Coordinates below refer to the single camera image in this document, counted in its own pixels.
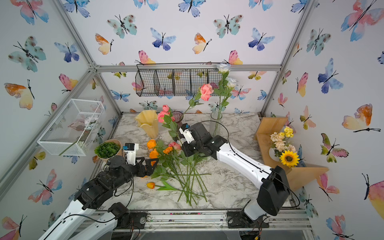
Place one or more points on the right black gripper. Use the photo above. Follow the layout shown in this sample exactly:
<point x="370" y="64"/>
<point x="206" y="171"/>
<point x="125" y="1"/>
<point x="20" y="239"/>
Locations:
<point x="186" y="146"/>

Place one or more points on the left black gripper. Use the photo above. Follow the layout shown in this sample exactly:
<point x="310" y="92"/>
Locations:
<point x="149" y="170"/>

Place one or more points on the pink rose pair stem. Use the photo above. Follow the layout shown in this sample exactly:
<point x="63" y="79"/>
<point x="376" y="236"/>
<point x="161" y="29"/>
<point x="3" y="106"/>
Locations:
<point x="168" y="121"/>

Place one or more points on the pink rose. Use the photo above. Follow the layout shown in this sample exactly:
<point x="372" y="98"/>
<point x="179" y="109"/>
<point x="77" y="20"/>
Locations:
<point x="204" y="94"/>

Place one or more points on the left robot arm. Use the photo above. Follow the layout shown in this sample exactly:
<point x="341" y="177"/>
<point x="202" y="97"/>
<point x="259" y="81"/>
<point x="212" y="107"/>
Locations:
<point x="76" y="222"/>

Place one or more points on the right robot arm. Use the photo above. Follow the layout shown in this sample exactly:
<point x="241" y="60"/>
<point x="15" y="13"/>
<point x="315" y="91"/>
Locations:
<point x="272" y="183"/>

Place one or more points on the orange tulip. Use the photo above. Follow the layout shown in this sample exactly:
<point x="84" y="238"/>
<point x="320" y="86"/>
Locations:
<point x="164" y="187"/>

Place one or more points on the orange ranunculus flower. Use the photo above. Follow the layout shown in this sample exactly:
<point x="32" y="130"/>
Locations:
<point x="154" y="156"/>

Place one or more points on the clear glass vase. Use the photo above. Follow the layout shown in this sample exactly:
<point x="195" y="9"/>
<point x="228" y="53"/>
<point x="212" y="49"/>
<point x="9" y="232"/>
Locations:
<point x="215" y="123"/>

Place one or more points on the orange rose flower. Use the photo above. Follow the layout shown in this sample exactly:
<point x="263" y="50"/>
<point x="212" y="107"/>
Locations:
<point x="151" y="144"/>

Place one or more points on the orange carnation flower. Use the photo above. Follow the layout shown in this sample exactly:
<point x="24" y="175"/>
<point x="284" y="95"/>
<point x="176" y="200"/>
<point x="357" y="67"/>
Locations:
<point x="168" y="150"/>

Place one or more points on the purple glass vase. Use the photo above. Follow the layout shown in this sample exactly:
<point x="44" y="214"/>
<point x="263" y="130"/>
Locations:
<point x="178" y="117"/>

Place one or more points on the potted green succulent plant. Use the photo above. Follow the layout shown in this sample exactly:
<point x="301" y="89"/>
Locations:
<point x="108" y="149"/>

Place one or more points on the yellow ruffled vase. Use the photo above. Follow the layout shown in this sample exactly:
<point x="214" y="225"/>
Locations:
<point x="148" y="121"/>

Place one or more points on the sunflower bouquet in vase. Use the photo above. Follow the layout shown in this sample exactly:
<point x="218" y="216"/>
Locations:
<point x="281" y="149"/>

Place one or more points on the wooden corner shelf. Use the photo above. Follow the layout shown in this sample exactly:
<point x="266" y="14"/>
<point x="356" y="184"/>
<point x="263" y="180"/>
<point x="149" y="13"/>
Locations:
<point x="297" y="177"/>

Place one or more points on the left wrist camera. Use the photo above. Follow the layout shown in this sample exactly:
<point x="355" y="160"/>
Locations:
<point x="129" y="153"/>

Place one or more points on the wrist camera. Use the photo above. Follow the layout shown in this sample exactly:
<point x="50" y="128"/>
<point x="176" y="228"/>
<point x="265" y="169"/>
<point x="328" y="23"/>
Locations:
<point x="129" y="153"/>
<point x="186" y="133"/>

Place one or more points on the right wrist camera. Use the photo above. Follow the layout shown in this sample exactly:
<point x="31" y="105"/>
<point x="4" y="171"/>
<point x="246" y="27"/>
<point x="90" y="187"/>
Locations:
<point x="186" y="133"/>

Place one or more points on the black wire wall basket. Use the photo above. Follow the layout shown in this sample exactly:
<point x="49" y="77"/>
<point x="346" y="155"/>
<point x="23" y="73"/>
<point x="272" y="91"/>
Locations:
<point x="176" y="79"/>

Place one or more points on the white mesh wall basket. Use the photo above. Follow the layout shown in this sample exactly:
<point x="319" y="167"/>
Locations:
<point x="74" y="129"/>

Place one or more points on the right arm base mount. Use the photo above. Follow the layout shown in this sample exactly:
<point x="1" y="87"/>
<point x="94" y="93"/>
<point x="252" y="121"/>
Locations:
<point x="240" y="220"/>

